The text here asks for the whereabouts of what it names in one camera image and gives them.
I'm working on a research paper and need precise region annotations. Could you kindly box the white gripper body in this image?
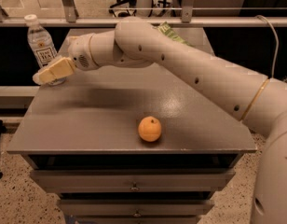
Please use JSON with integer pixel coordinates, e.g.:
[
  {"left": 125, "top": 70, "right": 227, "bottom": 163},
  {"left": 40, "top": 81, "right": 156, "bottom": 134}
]
[{"left": 68, "top": 34, "right": 99, "bottom": 71}]

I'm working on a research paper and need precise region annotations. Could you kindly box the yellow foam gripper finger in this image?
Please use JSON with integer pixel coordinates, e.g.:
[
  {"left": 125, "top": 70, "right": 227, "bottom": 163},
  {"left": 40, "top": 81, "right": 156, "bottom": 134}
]
[{"left": 33, "top": 56, "right": 75, "bottom": 85}]

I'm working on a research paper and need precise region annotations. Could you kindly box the clear plastic water bottle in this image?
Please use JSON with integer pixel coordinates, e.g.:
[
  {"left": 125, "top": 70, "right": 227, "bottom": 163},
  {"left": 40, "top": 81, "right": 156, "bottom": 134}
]
[{"left": 24, "top": 14, "right": 57, "bottom": 68}]

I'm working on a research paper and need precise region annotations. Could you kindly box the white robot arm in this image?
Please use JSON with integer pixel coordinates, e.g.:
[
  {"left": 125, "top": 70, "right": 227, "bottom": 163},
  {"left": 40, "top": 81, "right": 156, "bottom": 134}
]
[{"left": 33, "top": 17, "right": 287, "bottom": 224}]

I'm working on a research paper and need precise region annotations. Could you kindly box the green jalapeno chip bag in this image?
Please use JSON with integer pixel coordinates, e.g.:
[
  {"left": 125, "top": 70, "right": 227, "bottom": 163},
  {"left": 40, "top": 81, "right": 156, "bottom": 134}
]
[{"left": 157, "top": 21, "right": 190, "bottom": 46}]

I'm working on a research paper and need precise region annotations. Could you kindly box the black office chair base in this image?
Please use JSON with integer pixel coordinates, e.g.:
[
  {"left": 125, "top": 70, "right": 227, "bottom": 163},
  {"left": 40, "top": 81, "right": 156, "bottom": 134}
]
[{"left": 108, "top": 0, "right": 172, "bottom": 17}]

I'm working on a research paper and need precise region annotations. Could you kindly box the grey drawer cabinet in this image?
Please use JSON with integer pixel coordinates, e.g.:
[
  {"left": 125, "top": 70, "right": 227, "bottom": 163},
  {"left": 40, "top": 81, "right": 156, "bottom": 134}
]
[{"left": 7, "top": 27, "right": 257, "bottom": 224}]

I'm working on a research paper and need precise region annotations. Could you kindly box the orange fruit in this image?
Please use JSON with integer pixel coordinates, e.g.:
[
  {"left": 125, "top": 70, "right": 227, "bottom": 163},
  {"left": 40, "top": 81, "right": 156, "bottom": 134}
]
[{"left": 138, "top": 116, "right": 162, "bottom": 142}]

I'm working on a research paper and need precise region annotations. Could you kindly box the upper grey drawer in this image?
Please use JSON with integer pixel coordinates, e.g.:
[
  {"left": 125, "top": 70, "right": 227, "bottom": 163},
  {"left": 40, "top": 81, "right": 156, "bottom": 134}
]
[{"left": 31, "top": 169, "right": 235, "bottom": 193}]

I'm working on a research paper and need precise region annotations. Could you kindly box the grey drawer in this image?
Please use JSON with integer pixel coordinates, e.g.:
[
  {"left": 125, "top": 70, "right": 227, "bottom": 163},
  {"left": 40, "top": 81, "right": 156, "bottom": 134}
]
[
  {"left": 31, "top": 169, "right": 235, "bottom": 193},
  {"left": 58, "top": 200, "right": 213, "bottom": 217}
]

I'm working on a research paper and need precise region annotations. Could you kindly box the lower grey drawer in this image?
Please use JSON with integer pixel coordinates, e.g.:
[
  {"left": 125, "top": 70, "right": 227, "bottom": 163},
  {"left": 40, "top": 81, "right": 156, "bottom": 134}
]
[{"left": 58, "top": 200, "right": 213, "bottom": 217}]

